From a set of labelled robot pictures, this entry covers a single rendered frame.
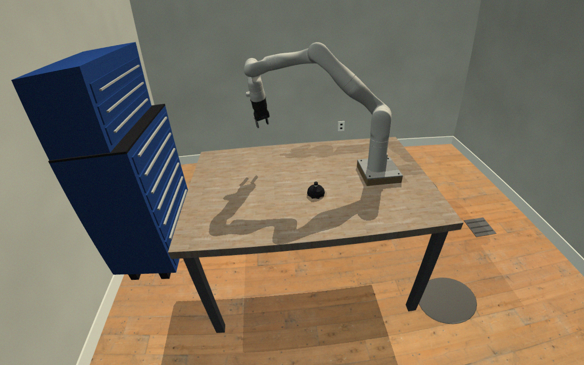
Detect black service bell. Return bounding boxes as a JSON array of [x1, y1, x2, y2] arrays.
[[307, 181, 325, 199]]

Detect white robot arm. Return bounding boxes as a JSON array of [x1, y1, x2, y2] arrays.
[[244, 43, 392, 172]]

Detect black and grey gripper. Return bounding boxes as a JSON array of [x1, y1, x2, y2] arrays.
[[246, 89, 270, 128]]

